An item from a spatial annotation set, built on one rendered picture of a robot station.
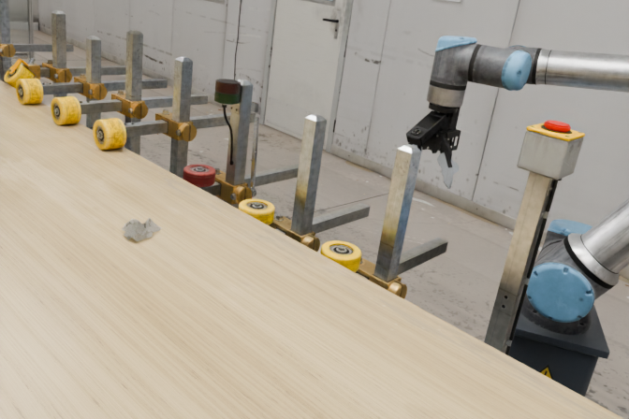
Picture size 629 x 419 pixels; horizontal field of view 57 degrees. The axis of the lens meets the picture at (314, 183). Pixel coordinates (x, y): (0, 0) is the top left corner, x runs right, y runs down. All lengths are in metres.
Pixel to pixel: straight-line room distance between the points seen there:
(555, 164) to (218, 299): 0.57
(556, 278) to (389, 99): 3.17
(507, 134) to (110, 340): 3.36
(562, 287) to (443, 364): 0.62
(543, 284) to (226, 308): 0.80
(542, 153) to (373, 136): 3.65
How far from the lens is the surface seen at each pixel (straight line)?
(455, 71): 1.45
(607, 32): 3.71
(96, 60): 2.07
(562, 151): 0.97
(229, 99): 1.40
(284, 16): 5.31
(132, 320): 0.91
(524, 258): 1.05
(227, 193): 1.52
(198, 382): 0.79
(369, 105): 4.60
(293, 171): 1.71
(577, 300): 1.47
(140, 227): 1.15
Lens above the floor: 1.40
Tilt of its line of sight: 20 degrees down
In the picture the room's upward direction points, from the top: 8 degrees clockwise
